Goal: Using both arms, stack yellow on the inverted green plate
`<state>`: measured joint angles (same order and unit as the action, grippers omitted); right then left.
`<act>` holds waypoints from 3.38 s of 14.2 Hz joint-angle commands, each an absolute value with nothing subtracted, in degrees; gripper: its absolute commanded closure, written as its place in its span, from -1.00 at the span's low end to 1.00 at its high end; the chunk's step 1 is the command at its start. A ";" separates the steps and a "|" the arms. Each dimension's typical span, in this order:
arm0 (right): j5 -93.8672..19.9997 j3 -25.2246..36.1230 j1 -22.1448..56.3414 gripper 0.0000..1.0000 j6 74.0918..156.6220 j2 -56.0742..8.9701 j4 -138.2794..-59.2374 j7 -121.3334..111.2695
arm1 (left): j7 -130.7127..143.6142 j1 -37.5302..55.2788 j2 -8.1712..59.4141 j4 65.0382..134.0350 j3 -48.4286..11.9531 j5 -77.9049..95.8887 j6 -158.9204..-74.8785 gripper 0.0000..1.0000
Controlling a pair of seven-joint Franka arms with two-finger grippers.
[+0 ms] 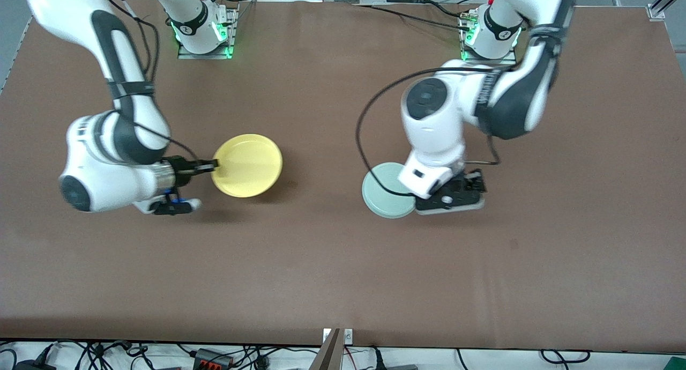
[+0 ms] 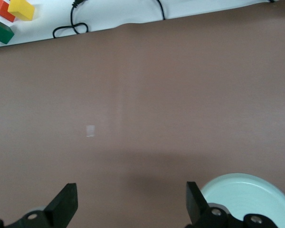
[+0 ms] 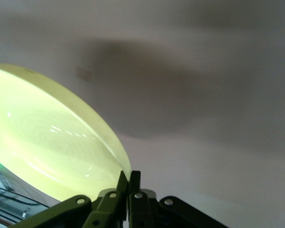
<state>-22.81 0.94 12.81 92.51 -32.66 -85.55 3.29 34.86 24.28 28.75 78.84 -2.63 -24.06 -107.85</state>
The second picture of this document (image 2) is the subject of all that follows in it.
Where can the green wooden block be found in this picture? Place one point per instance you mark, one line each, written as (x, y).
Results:
(0, 32)

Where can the yellow wooden block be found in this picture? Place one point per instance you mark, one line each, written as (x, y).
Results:
(21, 9)

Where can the pale green ceramic plate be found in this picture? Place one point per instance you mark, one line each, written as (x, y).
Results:
(247, 197)

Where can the orange wooden block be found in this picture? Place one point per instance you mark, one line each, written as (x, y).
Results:
(1, 9)

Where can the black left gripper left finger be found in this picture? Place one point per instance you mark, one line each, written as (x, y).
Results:
(61, 209)

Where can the small square tape patch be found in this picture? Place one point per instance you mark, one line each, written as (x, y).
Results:
(90, 130)

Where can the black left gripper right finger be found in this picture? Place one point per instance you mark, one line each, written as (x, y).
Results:
(197, 209)

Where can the brown table mat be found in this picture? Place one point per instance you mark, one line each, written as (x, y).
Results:
(156, 95)

